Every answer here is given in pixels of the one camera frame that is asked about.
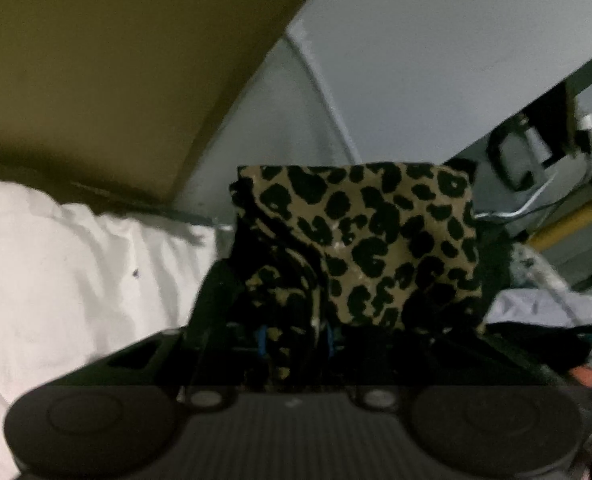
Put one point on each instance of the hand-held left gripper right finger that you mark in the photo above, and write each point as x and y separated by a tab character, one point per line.
330	345

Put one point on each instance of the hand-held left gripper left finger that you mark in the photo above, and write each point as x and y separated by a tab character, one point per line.
262	347

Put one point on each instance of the leopard print garment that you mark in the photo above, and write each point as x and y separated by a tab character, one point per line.
376	240

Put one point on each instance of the pale cloth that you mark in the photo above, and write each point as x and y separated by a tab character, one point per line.
526	307

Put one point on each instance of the black folded garment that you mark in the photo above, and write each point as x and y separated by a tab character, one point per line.
536	345

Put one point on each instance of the white bear print bedsheet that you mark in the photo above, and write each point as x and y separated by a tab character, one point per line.
51	285

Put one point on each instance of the brown cardboard sheet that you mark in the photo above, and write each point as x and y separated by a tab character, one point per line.
126	60

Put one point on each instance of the white board panel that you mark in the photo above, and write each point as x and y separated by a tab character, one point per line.
426	35

